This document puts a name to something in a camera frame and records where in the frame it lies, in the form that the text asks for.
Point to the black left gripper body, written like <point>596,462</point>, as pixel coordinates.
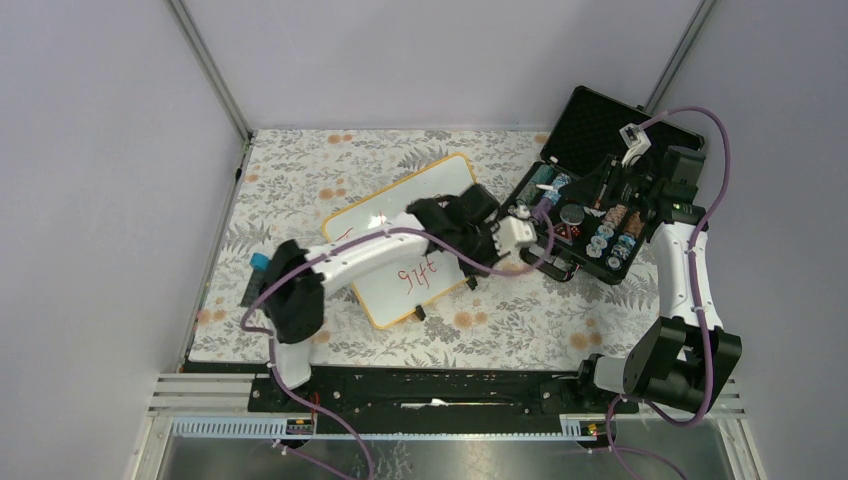
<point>477,245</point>

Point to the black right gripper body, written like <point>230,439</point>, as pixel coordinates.
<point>625,189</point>

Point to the yellow framed whiteboard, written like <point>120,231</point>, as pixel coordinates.
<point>394,291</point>

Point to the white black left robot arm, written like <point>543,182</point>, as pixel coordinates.
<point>297,280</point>

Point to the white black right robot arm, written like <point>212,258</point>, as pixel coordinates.
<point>686,357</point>

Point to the black poker chip case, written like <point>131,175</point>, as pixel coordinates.
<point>604,243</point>

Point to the loose blue lego brick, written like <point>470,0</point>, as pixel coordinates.
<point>259,261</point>

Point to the grey blue lego plate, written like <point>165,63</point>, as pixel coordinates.
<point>255,287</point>

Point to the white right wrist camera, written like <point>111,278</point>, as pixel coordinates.
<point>637,143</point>

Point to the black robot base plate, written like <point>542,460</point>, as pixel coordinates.
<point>346,393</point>

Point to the grey slotted cable duct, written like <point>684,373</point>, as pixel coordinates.
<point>421,426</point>

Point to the aluminium frame rail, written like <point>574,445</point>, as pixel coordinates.
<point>209,68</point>

